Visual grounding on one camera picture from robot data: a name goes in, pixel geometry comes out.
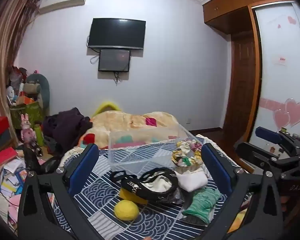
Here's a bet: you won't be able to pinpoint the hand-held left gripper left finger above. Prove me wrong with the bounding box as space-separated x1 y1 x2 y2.
17 143 108 240

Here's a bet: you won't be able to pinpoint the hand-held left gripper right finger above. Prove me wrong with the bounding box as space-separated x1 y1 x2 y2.
201 142 286 240

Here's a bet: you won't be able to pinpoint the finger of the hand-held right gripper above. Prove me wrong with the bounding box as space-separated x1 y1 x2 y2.
235 142 282 167
255 127 294 147

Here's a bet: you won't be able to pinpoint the white folded cloth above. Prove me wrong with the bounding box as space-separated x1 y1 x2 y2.
174 167 208 193

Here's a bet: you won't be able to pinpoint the pink heart stickers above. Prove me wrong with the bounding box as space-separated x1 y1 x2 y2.
272 98 300 128

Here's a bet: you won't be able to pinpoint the floral fabric bundle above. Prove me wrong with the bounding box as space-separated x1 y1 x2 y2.
171 140 203 168

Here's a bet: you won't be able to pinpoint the green knit cloth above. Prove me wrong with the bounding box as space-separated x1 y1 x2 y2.
182 188 222 225

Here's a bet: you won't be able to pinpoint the dark clothes pile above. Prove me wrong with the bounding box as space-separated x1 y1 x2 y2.
41 107 93 153

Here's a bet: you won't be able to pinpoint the green bottle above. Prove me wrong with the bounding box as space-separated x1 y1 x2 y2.
33 124 45 147

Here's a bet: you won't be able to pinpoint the brown wooden door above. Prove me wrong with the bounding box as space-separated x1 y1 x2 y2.
223 33 257 131

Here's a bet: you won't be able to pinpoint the beige patchwork blanket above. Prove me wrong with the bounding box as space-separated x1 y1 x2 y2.
78 110 183 148

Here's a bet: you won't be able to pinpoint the clear plastic storage bin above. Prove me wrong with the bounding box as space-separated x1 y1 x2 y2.
108 124 203 173

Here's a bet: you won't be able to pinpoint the white sliding wardrobe door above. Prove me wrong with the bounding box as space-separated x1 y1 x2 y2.
247 1 300 153

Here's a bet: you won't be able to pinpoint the yellow felt ball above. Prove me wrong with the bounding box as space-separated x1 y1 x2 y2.
114 200 140 221

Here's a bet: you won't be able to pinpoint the black bag with white lining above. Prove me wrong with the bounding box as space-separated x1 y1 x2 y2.
110 167 186 205

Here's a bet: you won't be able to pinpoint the yellow plush pillow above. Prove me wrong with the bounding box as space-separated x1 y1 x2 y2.
93 100 122 117

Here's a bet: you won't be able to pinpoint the pink rabbit doll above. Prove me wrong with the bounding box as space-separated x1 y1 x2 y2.
20 113 38 146

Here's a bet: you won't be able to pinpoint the green gift bag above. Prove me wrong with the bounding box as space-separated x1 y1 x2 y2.
10 101 45 131

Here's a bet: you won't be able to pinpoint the pile of papers and books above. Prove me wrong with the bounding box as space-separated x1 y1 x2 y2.
0 155 28 232

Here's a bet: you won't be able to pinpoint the red book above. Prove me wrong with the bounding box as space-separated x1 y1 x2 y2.
0 147 19 167

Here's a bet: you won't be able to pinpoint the wooden overhead cabinet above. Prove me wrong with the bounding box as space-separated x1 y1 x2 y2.
202 0 300 34

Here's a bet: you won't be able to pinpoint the striped brown curtain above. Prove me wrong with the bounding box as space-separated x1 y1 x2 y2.
0 0 41 122

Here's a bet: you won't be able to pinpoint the white air conditioner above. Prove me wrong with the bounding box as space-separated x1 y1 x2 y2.
38 0 87 15

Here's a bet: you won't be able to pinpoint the small black wall monitor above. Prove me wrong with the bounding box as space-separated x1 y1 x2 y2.
98 49 131 73

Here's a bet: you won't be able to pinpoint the black wall television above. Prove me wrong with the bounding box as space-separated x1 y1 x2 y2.
88 18 146 51

